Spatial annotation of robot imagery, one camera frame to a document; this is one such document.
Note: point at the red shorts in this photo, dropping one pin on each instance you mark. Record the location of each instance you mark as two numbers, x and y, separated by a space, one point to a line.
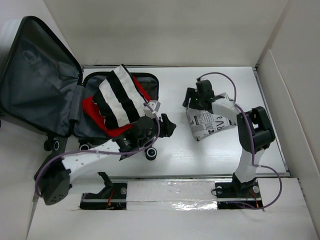
91 110

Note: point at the newspaper print cloth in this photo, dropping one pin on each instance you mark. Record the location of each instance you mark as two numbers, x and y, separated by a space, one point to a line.
203 123

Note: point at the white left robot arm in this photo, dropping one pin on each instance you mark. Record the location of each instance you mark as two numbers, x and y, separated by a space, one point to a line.
54 178

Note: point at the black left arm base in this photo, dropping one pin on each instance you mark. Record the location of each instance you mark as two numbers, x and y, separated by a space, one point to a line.
112 197

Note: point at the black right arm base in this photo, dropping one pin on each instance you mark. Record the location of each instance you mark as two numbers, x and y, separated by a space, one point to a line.
228 198

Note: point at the black white striped towel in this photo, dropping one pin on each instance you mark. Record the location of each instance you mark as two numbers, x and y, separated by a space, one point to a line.
119 100

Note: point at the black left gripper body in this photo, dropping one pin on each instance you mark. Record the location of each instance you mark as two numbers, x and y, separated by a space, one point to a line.
152 134

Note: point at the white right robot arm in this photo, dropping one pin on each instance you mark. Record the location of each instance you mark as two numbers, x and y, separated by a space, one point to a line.
255 131

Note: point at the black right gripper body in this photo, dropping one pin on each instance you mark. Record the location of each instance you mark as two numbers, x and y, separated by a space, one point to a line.
201 98

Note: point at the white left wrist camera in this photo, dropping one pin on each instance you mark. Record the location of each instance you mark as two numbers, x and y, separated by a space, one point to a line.
151 108

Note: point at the open black suitcase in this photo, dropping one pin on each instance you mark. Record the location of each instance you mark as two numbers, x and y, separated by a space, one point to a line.
42 84

